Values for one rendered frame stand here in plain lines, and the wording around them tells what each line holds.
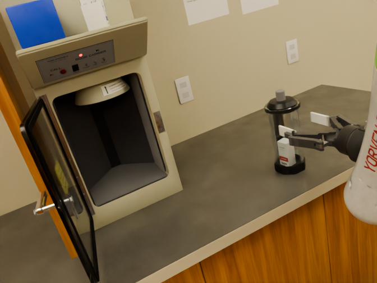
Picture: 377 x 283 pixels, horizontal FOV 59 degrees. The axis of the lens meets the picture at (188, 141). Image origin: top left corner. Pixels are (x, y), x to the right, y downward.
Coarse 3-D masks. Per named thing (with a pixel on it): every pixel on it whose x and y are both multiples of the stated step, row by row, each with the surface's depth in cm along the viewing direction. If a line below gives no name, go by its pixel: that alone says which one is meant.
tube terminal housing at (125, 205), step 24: (0, 0) 80; (24, 0) 82; (72, 0) 86; (120, 0) 91; (72, 24) 88; (96, 72) 94; (120, 72) 96; (144, 72) 99; (48, 96) 90; (144, 96) 104; (168, 144) 109; (168, 168) 111; (144, 192) 110; (168, 192) 113; (96, 216) 105; (120, 216) 108
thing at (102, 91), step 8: (112, 80) 100; (120, 80) 102; (88, 88) 98; (96, 88) 98; (104, 88) 98; (112, 88) 99; (120, 88) 101; (128, 88) 104; (80, 96) 99; (88, 96) 98; (96, 96) 98; (104, 96) 98; (112, 96) 98; (80, 104) 99; (88, 104) 98
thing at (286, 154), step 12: (264, 108) 104; (288, 108) 99; (276, 120) 102; (288, 120) 101; (276, 132) 104; (300, 132) 105; (276, 144) 106; (288, 144) 104; (276, 156) 109; (288, 156) 106; (300, 156) 107
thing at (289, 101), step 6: (276, 90) 103; (282, 90) 101; (276, 96) 102; (282, 96) 101; (288, 96) 105; (270, 102) 103; (276, 102) 102; (282, 102) 101; (288, 102) 100; (294, 102) 101; (270, 108) 102; (276, 108) 100; (282, 108) 100
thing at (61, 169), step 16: (48, 128) 83; (48, 144) 76; (48, 160) 71; (64, 160) 89; (64, 176) 81; (64, 192) 75; (80, 208) 88; (64, 224) 68; (80, 224) 81; (80, 256) 71
